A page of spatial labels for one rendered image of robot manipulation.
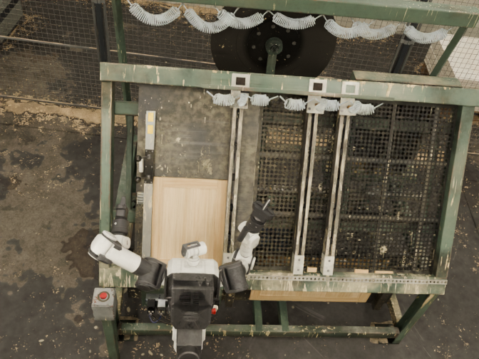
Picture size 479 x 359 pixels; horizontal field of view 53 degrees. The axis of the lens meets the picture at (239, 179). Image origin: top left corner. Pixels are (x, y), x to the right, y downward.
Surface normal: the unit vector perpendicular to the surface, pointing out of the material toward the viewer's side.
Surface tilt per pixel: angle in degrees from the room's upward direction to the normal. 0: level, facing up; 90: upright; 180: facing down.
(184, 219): 55
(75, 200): 0
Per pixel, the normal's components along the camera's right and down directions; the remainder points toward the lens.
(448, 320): 0.11, -0.68
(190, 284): 0.09, -0.91
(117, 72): 0.10, 0.20
